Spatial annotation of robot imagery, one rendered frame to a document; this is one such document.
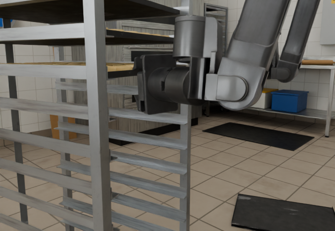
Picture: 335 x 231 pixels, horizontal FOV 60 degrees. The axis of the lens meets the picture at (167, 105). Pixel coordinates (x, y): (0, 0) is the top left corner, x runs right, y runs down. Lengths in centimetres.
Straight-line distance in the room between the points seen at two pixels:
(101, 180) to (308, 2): 71
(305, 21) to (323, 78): 390
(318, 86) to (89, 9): 441
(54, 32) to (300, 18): 66
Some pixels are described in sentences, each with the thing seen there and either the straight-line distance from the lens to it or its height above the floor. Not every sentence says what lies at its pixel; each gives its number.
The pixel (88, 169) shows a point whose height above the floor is 51.
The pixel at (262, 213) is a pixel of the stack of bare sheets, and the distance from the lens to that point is 205.
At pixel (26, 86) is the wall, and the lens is 375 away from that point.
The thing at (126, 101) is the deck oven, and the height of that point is 51.
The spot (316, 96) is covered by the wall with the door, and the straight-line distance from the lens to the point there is 485.
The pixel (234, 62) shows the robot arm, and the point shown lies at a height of 99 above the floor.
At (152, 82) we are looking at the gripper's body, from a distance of 48.
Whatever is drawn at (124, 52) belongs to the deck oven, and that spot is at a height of 103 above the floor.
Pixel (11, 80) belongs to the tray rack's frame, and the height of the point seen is 91.
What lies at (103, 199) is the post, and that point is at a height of 69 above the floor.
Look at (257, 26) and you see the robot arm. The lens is 40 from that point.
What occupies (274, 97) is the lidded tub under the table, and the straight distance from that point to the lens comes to 436.
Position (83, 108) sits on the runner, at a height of 88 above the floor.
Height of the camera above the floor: 100
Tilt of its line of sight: 10 degrees down
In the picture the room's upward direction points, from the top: straight up
